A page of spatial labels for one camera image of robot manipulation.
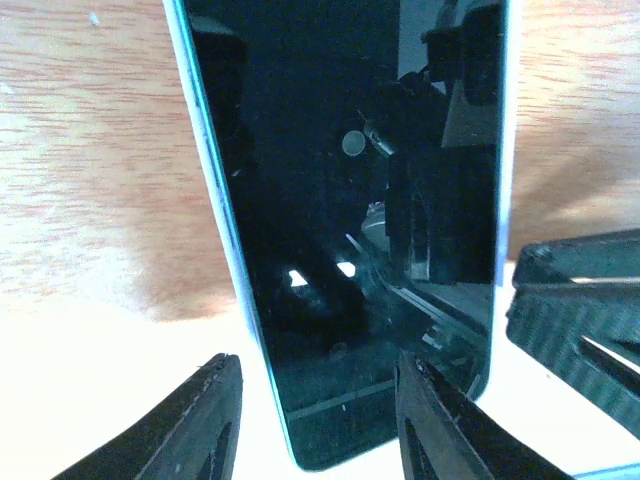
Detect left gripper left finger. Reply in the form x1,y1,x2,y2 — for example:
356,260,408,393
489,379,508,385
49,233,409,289
56,354,243,479

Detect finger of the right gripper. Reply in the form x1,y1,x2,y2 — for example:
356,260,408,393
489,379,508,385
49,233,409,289
506,229,639,436

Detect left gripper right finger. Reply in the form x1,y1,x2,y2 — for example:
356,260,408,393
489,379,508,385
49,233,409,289
395,351,571,480

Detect lavender phone case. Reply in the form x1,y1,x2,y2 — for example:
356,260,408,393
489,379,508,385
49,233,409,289
162,0,524,473

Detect black phone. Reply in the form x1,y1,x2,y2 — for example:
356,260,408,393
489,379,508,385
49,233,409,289
182,0,507,472

